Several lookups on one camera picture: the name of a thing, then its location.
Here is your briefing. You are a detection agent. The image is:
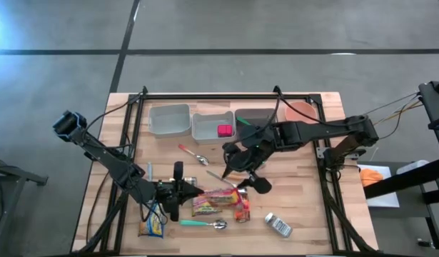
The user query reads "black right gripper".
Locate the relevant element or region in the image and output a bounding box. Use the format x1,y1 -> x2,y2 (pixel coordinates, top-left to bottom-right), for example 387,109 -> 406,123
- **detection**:
221,137 -> 273,195

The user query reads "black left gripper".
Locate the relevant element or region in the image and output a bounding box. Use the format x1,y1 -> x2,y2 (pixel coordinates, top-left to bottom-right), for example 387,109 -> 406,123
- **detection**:
153,161 -> 206,223

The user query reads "all-metal spoon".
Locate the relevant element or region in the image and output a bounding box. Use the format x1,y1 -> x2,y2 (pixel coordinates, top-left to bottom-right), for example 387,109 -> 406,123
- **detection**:
206,169 -> 248,196

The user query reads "lime chili shrimp ramen pack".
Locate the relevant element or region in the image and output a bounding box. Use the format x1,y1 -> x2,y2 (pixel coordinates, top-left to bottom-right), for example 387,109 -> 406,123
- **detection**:
191,192 -> 223,218

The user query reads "brown snack pouch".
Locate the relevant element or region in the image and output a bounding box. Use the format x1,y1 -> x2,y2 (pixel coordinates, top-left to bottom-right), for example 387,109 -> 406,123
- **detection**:
233,194 -> 251,223

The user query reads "blue yellow ramen pack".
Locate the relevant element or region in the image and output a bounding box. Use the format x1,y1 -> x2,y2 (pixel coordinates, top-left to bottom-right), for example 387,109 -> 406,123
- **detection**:
138,201 -> 167,239

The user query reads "red-handled metal spoon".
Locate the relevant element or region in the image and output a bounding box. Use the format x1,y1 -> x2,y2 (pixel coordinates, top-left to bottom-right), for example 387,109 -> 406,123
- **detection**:
178,143 -> 211,167

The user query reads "pink cube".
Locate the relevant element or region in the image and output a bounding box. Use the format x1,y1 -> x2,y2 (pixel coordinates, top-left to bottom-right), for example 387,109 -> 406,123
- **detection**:
217,124 -> 234,138

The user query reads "grey-lidded white-label spice jar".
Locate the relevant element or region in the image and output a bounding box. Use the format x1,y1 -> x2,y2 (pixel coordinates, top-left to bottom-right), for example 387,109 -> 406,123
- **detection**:
264,212 -> 293,238

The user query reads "light grey plastic bin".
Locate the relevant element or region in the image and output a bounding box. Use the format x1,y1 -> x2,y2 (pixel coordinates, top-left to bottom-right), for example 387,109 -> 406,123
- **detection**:
191,110 -> 237,145
148,103 -> 192,139

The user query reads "smoky dark plastic bin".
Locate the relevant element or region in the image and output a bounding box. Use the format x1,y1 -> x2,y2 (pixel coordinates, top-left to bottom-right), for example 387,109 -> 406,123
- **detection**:
234,108 -> 279,133

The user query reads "peach bowl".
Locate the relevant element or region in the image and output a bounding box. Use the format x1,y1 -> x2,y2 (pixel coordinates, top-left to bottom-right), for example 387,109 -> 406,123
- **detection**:
284,101 -> 319,124

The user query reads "orange cloth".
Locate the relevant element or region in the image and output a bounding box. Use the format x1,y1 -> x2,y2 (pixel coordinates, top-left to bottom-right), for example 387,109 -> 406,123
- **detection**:
359,168 -> 384,187

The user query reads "white sheet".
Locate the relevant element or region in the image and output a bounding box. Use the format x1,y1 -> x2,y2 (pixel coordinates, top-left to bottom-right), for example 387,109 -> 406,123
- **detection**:
357,163 -> 401,208

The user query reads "grey metal stand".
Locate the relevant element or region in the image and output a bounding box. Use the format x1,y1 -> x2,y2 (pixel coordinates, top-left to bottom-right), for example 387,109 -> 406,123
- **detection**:
0,156 -> 49,251

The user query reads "white plastic container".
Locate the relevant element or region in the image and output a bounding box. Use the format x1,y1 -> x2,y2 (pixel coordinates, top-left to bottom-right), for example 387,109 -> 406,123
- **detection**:
396,159 -> 430,176

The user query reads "black metal stand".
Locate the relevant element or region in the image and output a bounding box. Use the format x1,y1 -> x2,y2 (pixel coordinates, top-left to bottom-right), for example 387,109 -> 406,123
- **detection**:
363,79 -> 439,251

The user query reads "teal-handled metal spoon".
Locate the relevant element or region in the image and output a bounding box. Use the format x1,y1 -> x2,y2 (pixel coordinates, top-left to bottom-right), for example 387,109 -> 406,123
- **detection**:
179,218 -> 228,231

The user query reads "black cable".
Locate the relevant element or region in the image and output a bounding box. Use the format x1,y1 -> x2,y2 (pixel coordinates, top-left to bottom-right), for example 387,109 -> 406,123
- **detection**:
253,85 -> 352,143
81,93 -> 143,143

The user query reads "black aluminium table frame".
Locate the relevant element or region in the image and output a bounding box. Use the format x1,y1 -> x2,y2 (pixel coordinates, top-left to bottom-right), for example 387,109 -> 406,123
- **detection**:
76,85 -> 375,256

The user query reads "thin grey cable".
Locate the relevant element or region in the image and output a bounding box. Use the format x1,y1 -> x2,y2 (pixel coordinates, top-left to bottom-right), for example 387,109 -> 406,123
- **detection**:
365,92 -> 420,114

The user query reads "thin yellow cable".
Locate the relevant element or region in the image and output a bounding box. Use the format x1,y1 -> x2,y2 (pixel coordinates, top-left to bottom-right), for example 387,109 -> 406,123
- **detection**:
383,102 -> 424,124

